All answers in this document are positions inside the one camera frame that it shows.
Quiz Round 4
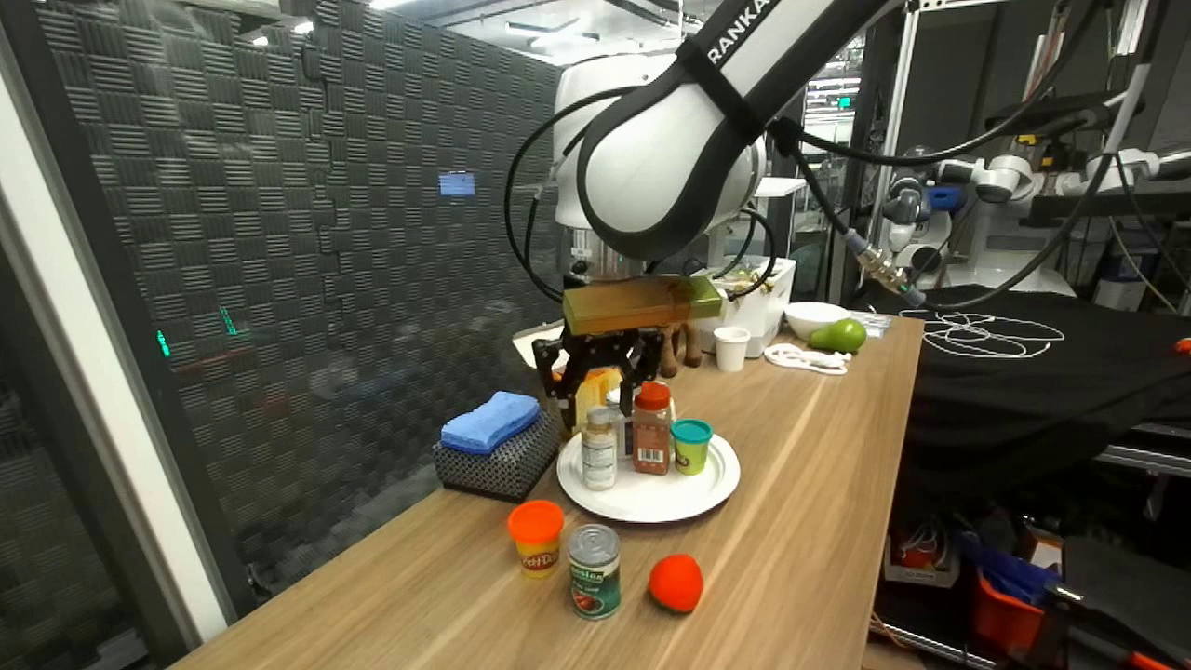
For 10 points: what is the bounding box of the white round plate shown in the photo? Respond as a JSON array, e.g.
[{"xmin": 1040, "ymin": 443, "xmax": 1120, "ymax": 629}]
[{"xmin": 549, "ymin": 426, "xmax": 743, "ymax": 530}]

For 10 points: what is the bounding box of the orange lid dough tub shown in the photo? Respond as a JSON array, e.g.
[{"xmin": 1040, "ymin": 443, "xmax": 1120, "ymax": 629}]
[{"xmin": 501, "ymin": 500, "xmax": 571, "ymax": 577}]

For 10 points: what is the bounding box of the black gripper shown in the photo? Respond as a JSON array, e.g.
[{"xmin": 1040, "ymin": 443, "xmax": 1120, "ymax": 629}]
[{"xmin": 532, "ymin": 323, "xmax": 669, "ymax": 401}]

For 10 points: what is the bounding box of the white bowl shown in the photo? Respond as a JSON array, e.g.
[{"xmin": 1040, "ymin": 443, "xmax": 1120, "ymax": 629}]
[{"xmin": 783, "ymin": 299, "xmax": 853, "ymax": 346}]

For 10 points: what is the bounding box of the yellow open cardboard box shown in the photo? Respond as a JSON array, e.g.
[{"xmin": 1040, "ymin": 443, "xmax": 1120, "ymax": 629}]
[{"xmin": 510, "ymin": 318, "xmax": 630, "ymax": 441}]

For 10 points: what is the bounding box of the blue sponge cloth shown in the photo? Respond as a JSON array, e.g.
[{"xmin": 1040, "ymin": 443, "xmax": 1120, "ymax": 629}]
[{"xmin": 437, "ymin": 389, "xmax": 545, "ymax": 458}]

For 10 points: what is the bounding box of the white bottle yellow label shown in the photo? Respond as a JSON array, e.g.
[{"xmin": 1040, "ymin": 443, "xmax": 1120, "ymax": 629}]
[{"xmin": 576, "ymin": 367, "xmax": 625, "ymax": 495}]

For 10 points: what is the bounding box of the red ball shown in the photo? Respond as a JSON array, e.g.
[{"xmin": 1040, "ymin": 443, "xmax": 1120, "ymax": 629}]
[{"xmin": 644, "ymin": 551, "xmax": 707, "ymax": 618}]

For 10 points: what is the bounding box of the tan wrist camera box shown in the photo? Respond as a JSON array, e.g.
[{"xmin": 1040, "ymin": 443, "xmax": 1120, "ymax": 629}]
[{"xmin": 558, "ymin": 271, "xmax": 726, "ymax": 341}]

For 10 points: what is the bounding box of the white cable bundle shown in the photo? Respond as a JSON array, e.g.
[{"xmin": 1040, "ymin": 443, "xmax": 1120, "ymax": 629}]
[{"xmin": 896, "ymin": 303, "xmax": 1067, "ymax": 366}]

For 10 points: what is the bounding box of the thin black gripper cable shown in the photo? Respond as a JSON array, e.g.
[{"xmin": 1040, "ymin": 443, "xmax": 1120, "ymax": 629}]
[{"xmin": 497, "ymin": 82, "xmax": 644, "ymax": 310}]

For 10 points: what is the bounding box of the white background robot equipment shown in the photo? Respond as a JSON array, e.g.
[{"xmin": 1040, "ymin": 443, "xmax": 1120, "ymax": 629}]
[{"xmin": 883, "ymin": 140, "xmax": 1191, "ymax": 283}]

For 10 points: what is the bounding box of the white crumpled cloth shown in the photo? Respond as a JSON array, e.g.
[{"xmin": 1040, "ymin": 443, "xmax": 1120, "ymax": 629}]
[{"xmin": 758, "ymin": 340, "xmax": 857, "ymax": 380}]

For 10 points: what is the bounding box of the black cloth covered table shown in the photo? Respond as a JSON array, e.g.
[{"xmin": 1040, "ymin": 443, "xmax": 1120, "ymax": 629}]
[{"xmin": 853, "ymin": 276, "xmax": 1191, "ymax": 500}]

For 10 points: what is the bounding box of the teal lid dough tub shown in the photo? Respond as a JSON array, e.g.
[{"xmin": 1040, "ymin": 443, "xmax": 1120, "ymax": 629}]
[{"xmin": 669, "ymin": 416, "xmax": 719, "ymax": 482}]

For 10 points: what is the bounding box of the red bin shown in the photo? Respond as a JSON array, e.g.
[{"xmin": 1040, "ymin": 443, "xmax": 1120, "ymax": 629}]
[{"xmin": 969, "ymin": 568, "xmax": 1054, "ymax": 662}]

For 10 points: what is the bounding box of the green avocado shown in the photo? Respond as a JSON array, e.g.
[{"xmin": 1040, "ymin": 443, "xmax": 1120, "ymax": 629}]
[{"xmin": 804, "ymin": 318, "xmax": 872, "ymax": 358}]

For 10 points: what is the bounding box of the white paper cup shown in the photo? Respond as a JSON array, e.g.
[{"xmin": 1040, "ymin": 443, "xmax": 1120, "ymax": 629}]
[{"xmin": 711, "ymin": 323, "xmax": 755, "ymax": 375}]

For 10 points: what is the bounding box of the spice jar orange lid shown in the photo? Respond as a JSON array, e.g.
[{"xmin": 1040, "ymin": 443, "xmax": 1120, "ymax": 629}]
[{"xmin": 630, "ymin": 380, "xmax": 677, "ymax": 475}]

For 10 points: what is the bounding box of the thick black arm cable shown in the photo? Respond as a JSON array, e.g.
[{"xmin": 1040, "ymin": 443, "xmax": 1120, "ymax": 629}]
[{"xmin": 758, "ymin": 61, "xmax": 1150, "ymax": 313}]

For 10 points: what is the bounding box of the gray foam block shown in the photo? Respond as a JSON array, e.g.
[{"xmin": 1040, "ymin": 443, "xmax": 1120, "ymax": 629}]
[{"xmin": 428, "ymin": 411, "xmax": 564, "ymax": 508}]

